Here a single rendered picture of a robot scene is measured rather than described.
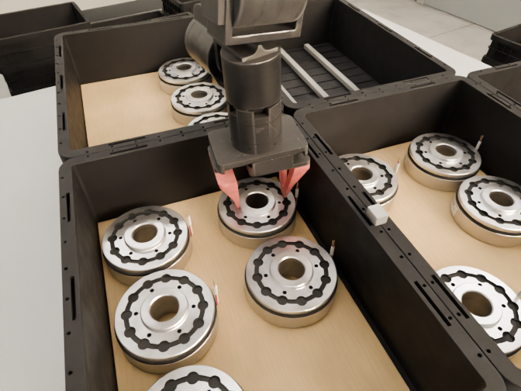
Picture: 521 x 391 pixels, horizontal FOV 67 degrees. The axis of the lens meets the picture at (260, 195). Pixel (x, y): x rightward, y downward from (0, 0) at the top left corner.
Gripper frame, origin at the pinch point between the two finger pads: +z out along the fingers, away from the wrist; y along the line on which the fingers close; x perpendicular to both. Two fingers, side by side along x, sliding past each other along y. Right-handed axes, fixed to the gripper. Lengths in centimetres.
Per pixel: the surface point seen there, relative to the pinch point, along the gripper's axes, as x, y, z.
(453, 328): 24.6, -9.3, -5.4
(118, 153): -6.1, 15.8, -6.6
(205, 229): 0.0, 7.8, 3.8
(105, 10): -319, 43, 79
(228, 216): 1.6, 4.7, 0.7
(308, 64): -40.7, -22.6, 5.7
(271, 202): 1.2, -1.1, 0.5
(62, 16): -172, 48, 31
